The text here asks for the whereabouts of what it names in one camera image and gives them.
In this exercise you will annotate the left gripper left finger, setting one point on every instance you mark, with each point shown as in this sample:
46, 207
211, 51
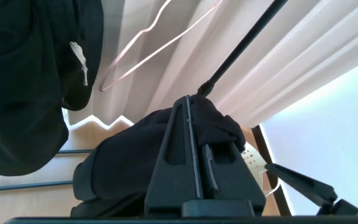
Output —
157, 186

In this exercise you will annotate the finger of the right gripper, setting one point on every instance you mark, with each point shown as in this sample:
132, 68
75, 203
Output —
315, 191

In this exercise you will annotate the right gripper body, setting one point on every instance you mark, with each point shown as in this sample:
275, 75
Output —
342, 208

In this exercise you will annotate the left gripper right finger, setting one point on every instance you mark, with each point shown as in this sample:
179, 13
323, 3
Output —
241, 183

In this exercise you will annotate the black garment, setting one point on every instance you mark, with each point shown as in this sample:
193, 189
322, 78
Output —
120, 161

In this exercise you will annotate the white laundry basket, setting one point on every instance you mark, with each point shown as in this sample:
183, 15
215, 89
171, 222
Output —
253, 161

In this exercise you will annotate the pink clothes hanger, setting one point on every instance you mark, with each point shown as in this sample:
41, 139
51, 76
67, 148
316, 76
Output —
154, 52

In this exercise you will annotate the black clothes rack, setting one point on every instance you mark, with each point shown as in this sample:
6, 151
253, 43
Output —
244, 43

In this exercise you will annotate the beige curtain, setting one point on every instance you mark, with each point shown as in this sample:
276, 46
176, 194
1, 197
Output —
259, 62

